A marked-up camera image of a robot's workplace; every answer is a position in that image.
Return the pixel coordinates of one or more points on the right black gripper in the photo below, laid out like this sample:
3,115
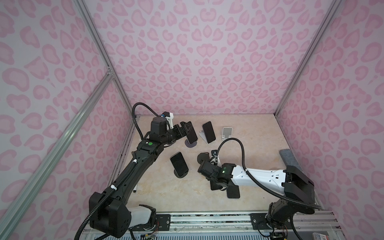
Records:
202,167

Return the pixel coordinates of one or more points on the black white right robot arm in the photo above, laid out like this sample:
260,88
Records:
292,187

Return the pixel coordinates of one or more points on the black stand centre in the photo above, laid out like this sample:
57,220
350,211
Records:
203,157

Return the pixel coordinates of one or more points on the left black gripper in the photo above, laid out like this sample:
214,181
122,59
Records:
182,130

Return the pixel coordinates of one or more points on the silver folding phone stand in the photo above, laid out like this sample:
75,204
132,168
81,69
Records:
227,133

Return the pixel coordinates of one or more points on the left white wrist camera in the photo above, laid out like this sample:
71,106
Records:
169,116

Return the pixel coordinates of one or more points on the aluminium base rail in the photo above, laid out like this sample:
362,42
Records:
238,225

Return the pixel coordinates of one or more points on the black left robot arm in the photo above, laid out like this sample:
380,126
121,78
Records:
108,210

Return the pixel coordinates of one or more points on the purple edged black phone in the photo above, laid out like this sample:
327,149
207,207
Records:
233,192

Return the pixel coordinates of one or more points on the grey round stand middle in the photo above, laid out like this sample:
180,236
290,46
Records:
190,145

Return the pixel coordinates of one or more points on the black round stand front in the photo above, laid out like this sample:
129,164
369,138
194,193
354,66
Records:
180,176

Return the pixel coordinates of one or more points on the grey felt pad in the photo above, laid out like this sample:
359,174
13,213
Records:
289,159

